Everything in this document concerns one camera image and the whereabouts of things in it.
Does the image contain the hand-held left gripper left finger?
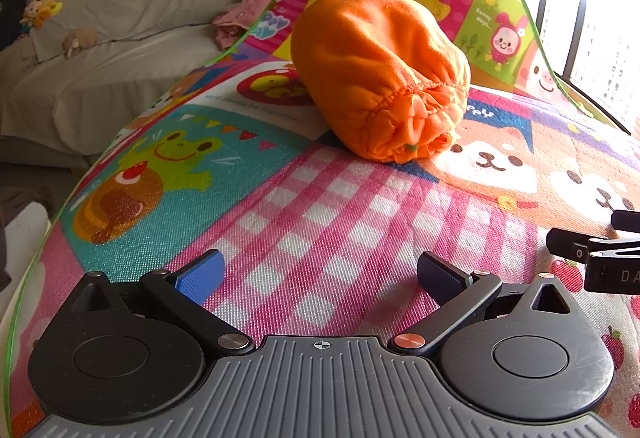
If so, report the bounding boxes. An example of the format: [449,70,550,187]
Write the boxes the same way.
[65,248,256,358]

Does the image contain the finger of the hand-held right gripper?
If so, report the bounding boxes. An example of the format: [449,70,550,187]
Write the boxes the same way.
[546,228,640,294]
[611,209,640,235]

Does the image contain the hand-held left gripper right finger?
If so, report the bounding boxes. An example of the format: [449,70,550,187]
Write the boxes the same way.
[390,250,596,359]

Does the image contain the orange pumpkin costume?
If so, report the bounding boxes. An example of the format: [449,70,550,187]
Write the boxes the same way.
[290,0,472,164]

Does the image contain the colourful printed play mat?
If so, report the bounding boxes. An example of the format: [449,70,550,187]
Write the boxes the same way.
[0,0,640,438]

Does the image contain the white object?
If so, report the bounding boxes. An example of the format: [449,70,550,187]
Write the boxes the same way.
[0,202,51,280]

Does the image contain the beige sofa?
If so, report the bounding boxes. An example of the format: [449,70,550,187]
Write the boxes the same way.
[0,0,451,169]

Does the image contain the pink clothing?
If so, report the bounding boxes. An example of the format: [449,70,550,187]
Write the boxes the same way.
[212,0,275,50]

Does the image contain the brown plush toy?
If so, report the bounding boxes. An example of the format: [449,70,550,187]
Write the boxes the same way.
[61,28,100,60]

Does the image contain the colourful plush toy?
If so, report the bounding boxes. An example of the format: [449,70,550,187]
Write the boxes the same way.
[19,0,63,36]

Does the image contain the black framed screen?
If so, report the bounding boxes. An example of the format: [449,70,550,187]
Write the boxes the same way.
[0,0,26,51]

